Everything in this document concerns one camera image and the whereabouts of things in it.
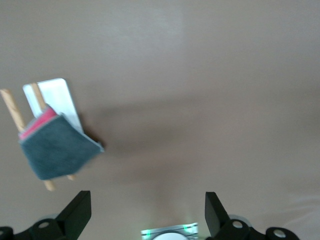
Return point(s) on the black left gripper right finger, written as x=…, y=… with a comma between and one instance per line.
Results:
x=221, y=225

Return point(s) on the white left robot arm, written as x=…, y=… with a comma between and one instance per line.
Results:
x=170, y=237

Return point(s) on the pink and grey microfibre towel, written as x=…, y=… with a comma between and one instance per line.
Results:
x=60, y=150

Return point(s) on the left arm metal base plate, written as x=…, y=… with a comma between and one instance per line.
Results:
x=165, y=228

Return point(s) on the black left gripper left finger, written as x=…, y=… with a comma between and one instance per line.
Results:
x=70, y=222

